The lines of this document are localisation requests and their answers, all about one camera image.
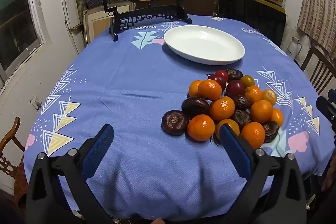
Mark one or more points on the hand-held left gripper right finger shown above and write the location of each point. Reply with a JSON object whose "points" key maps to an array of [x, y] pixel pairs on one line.
{"points": [[233, 146]]}

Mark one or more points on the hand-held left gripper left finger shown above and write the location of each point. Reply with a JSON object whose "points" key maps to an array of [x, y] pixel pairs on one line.
{"points": [[98, 145]]}

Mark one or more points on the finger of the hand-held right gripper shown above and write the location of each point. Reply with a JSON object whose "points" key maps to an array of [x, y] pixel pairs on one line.
{"points": [[326, 108]]}

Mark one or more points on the yellow cherry tomato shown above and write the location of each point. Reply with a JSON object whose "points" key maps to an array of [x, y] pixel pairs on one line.
{"points": [[269, 96], [232, 124]]}

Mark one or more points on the pile of mandarins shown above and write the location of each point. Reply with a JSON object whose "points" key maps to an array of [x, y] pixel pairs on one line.
{"points": [[221, 108]]}

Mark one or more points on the dark red cherry tomato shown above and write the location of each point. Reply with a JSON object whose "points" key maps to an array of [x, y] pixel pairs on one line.
{"points": [[216, 81], [235, 88]]}

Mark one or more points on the yellow-green cherry tomato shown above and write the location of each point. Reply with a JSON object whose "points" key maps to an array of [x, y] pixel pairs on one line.
{"points": [[247, 81]]}

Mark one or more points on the white oval plate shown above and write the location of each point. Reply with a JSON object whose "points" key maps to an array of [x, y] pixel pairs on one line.
{"points": [[204, 43]]}

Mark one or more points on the slatted wooden chair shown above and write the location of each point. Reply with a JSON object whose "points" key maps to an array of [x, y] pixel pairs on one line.
{"points": [[319, 74]]}

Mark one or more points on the white jug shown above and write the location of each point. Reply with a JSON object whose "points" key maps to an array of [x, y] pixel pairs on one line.
{"points": [[295, 47]]}

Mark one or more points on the blue printed tablecloth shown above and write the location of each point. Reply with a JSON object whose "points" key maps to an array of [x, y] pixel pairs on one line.
{"points": [[131, 82]]}

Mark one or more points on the carved wooden chair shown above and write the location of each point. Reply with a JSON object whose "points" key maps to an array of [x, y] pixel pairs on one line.
{"points": [[10, 134]]}

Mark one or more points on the checked curtain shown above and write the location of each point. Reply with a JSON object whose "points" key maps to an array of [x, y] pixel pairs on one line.
{"points": [[320, 3]]}

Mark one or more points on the black ribbed chair back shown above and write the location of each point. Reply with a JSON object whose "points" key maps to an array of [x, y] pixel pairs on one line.
{"points": [[252, 14]]}

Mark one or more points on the framed picture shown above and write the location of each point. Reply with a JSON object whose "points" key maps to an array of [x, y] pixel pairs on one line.
{"points": [[97, 22]]}

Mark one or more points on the window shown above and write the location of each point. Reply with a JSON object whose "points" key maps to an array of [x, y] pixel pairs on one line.
{"points": [[15, 24]]}

